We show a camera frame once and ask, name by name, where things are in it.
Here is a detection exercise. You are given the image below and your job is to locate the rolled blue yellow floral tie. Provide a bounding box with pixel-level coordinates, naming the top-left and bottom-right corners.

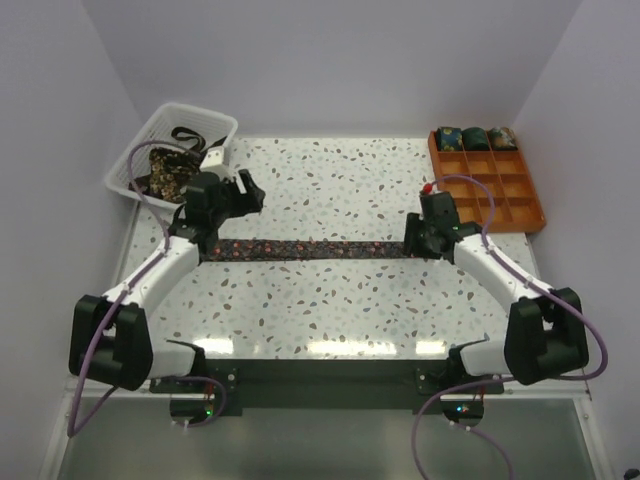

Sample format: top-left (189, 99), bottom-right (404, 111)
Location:
top-left (435, 127), bottom-right (463, 152)

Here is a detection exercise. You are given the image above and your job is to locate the black mounting base plate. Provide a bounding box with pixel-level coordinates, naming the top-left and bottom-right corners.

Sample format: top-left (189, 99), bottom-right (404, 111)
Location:
top-left (149, 357), bottom-right (505, 419)

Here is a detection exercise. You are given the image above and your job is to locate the white plastic basket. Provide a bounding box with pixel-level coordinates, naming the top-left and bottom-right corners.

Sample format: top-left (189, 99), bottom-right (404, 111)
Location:
top-left (105, 102), bottom-right (238, 210)

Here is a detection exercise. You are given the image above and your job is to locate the rolled multicolour floral tie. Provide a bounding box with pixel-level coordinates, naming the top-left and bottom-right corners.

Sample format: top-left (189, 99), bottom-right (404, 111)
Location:
top-left (487, 127), bottom-right (518, 151)

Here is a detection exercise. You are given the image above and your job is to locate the aluminium extrusion rail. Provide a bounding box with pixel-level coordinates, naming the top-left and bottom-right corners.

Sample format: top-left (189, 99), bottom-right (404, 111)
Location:
top-left (63, 377), bottom-right (591, 399)

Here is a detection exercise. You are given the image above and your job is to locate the brown floral tie in basket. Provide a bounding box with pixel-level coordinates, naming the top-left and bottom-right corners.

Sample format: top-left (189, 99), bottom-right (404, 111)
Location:
top-left (135, 147), bottom-right (204, 204)

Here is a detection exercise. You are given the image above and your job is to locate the navy floral paisley tie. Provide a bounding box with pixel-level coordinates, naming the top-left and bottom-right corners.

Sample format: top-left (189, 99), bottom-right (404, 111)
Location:
top-left (202, 239), bottom-right (409, 262)

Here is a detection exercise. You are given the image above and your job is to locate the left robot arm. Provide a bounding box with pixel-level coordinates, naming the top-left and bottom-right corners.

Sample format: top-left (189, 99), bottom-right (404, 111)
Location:
top-left (68, 169), bottom-right (265, 392)

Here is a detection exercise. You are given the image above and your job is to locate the orange wooden compartment tray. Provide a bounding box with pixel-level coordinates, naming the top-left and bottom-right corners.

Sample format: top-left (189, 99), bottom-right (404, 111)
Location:
top-left (428, 132), bottom-right (546, 234)

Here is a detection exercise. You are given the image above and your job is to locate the rolled dark green tie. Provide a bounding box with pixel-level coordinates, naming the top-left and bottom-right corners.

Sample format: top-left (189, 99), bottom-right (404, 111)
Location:
top-left (462, 127), bottom-right (491, 151)

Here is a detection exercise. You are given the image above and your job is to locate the dark tie in basket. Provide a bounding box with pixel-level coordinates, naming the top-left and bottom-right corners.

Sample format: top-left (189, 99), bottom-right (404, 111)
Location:
top-left (171, 126), bottom-right (227, 154)

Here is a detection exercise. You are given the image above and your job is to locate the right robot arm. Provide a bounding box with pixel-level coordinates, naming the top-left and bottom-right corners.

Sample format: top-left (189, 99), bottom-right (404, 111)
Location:
top-left (404, 192), bottom-right (589, 393)

